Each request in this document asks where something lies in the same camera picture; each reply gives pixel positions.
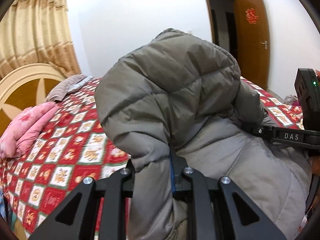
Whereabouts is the grey puffer jacket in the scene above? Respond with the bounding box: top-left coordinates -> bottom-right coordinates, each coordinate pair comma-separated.
94,29 -> 311,239

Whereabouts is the clothes pile beside bed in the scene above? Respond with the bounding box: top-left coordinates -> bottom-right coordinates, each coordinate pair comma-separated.
284,95 -> 300,106

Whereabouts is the person right hand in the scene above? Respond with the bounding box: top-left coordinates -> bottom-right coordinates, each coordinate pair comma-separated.
309,156 -> 320,176

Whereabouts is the brown wooden door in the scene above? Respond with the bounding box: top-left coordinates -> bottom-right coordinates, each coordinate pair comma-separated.
233,0 -> 270,89

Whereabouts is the red patterned bedspread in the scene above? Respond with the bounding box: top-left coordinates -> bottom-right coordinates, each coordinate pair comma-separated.
1,78 -> 301,236

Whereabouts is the red double happiness decal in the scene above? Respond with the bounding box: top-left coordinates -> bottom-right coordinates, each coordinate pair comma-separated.
245,8 -> 259,24

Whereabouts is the pink folded quilt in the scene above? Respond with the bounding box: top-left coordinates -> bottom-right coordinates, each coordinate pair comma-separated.
1,102 -> 59,158

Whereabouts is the striped grey pillow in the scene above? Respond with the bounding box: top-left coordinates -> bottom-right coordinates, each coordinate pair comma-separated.
46,74 -> 93,102

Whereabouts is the cream wooden headboard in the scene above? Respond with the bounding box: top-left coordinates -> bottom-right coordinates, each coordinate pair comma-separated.
1,63 -> 66,133

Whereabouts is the beige patterned curtain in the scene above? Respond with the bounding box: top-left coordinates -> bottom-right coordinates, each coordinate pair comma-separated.
1,0 -> 81,77

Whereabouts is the silver door handle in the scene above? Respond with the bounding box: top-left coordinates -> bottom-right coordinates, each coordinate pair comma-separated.
260,40 -> 268,50

